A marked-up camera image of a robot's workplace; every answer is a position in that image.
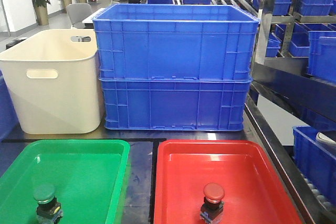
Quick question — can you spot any red mushroom push button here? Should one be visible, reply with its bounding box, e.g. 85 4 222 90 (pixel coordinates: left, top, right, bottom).
200 183 225 223

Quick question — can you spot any green mushroom push button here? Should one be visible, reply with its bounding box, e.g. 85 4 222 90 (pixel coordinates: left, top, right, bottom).
33 183 63 223

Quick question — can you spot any lower blue stacking crate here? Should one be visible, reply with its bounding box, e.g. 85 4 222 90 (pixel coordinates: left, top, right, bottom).
101 79 251 131

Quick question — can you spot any blue stacking crate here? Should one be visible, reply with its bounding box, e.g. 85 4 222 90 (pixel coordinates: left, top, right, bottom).
93 4 259 81
101 79 251 131

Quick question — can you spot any upper blue stacking crate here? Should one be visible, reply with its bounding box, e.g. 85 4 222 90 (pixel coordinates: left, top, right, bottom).
93 4 259 81

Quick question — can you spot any red plastic tray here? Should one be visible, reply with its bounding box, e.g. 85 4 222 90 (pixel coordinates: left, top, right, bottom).
154 140 301 223

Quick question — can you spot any green plastic tray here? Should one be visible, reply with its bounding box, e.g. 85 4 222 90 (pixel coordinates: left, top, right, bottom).
1 140 130 223

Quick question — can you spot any cream plastic basket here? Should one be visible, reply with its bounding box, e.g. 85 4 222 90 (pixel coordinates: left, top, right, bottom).
1 29 104 134

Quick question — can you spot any grey office chair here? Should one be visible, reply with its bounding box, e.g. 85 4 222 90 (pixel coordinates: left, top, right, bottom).
66 3 92 29

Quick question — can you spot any steel shelving rack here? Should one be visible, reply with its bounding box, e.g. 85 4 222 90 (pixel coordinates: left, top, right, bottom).
244 0 336 224

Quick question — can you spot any potted green plant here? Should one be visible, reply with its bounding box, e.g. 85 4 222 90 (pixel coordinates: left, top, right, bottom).
32 0 50 26

